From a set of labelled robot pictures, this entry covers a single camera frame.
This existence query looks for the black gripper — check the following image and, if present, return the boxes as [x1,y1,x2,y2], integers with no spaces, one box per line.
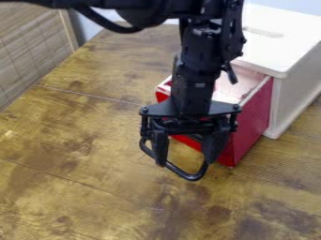
[140,56,241,167]

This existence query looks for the black metal drawer handle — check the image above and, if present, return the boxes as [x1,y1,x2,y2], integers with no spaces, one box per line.
[140,138,209,182]

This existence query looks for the red wooden drawer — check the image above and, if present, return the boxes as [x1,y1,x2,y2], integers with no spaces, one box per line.
[154,64,275,168]

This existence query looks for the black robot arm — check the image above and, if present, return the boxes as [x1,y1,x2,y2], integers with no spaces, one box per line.
[25,0,247,166]

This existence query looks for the white wooden cabinet box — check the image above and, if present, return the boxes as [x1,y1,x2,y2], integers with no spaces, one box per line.
[235,4,321,139]

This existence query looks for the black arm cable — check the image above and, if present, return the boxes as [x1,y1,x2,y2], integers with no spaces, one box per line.
[74,6,146,35]

